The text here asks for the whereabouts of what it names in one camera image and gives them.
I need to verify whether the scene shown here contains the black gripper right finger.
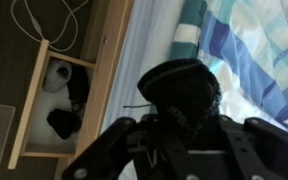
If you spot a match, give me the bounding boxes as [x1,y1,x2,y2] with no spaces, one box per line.
[218,115,288,180]

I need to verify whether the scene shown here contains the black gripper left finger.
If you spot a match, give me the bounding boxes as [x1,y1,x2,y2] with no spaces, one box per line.
[61,116,158,180]

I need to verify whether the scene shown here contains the blue striped duvet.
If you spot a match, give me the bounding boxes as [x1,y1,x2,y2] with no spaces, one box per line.
[169,0,288,132]

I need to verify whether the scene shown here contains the white cable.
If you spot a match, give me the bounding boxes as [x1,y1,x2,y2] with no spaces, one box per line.
[10,0,90,53]

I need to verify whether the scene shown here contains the white rolled sock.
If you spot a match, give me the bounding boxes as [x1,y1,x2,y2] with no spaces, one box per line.
[43,60,72,93]

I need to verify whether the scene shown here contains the black sock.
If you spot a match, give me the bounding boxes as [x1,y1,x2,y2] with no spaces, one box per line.
[137,59,221,142]

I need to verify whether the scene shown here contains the light blue mattress sheet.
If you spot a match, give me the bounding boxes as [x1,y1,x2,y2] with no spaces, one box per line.
[101,0,185,132]

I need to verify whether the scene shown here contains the wooden bed frame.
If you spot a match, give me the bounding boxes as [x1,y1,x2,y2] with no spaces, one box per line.
[54,0,135,180]

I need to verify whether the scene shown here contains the black socks in drawer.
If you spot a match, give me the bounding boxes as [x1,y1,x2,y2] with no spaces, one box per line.
[47,66,90,139]

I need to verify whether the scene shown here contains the open wooden drawer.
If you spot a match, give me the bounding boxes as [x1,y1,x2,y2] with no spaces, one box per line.
[8,39,95,170]

